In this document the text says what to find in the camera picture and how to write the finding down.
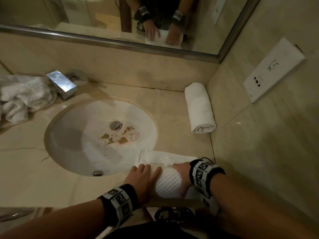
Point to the person's right hand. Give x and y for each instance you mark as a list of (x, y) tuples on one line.
[(184, 171)]

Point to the person's left hand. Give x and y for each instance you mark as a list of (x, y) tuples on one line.
[(143, 181)]

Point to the white waffle towel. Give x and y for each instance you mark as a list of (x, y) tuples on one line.
[(200, 109), (169, 181), (25, 97)]

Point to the white patterned sink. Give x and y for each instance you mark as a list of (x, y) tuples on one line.
[(74, 146)]

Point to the person's right forearm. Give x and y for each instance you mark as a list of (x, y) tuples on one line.
[(249, 209)]

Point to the person's left forearm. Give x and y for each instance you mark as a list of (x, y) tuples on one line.
[(62, 221)]

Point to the person's black shirt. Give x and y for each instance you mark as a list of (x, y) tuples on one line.
[(162, 231)]

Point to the black right wristband white tags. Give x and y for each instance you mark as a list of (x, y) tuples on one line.
[(203, 176)]

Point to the black wristband white tags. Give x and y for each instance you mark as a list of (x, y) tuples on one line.
[(119, 204), (203, 176)]

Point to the black left wristband white tags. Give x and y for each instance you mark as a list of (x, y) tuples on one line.
[(119, 204)]

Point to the chrome faucet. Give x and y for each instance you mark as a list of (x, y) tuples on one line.
[(62, 84)]

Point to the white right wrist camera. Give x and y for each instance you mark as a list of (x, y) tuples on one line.
[(211, 204)]

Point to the white wall socket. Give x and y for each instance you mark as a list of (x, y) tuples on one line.
[(274, 69)]

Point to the metal framed wall mirror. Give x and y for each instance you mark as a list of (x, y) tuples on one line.
[(199, 34)]

